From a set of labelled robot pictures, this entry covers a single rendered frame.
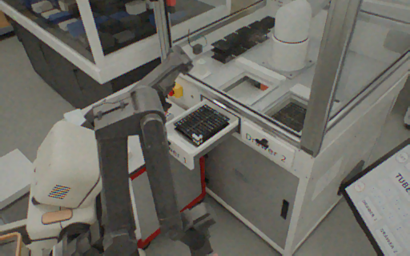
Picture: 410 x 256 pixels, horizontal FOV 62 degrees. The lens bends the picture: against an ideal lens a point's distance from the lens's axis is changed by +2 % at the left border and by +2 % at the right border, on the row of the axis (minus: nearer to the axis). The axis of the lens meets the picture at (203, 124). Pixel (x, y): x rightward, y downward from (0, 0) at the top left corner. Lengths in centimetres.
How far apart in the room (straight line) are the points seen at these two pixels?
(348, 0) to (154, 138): 73
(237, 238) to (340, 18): 157
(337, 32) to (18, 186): 151
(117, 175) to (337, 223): 194
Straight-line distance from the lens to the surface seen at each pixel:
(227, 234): 231
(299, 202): 173
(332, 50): 119
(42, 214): 103
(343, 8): 113
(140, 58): 232
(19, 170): 190
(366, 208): 130
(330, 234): 241
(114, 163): 69
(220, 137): 162
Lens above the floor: 200
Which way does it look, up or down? 42 degrees down
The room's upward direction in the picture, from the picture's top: 3 degrees counter-clockwise
